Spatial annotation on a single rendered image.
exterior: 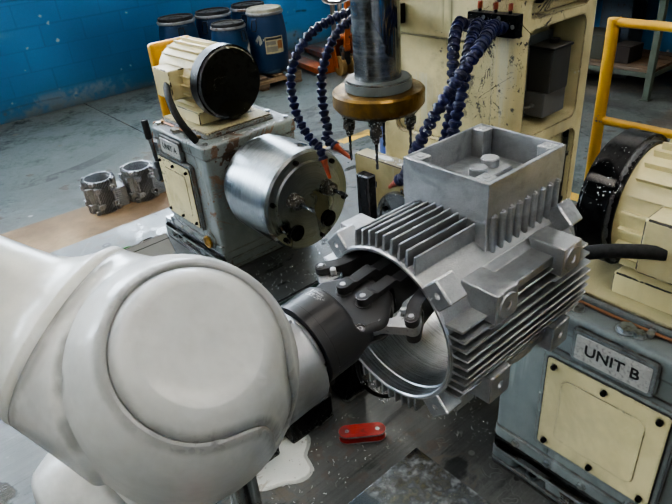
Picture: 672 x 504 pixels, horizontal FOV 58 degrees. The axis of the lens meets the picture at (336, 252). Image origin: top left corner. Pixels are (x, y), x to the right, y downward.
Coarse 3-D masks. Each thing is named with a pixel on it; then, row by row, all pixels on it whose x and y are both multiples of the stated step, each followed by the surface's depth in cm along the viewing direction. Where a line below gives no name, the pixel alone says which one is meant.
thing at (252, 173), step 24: (264, 144) 144; (288, 144) 142; (240, 168) 143; (264, 168) 138; (288, 168) 136; (312, 168) 141; (336, 168) 146; (240, 192) 143; (264, 192) 136; (288, 192) 138; (312, 192) 143; (240, 216) 148; (264, 216) 137; (288, 216) 141; (312, 216) 146; (336, 216) 152; (288, 240) 143; (312, 240) 149
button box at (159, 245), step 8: (152, 240) 124; (160, 240) 125; (168, 240) 125; (128, 248) 121; (136, 248) 122; (144, 248) 123; (152, 248) 123; (160, 248) 124; (168, 248) 125; (152, 256) 123
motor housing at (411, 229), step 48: (384, 240) 52; (432, 240) 52; (528, 240) 57; (528, 288) 55; (576, 288) 61; (432, 336) 66; (480, 336) 51; (528, 336) 56; (384, 384) 61; (432, 384) 58
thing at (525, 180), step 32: (416, 160) 57; (448, 160) 62; (480, 160) 63; (512, 160) 62; (544, 160) 56; (416, 192) 58; (448, 192) 55; (480, 192) 52; (512, 192) 54; (544, 192) 57; (480, 224) 54; (512, 224) 55
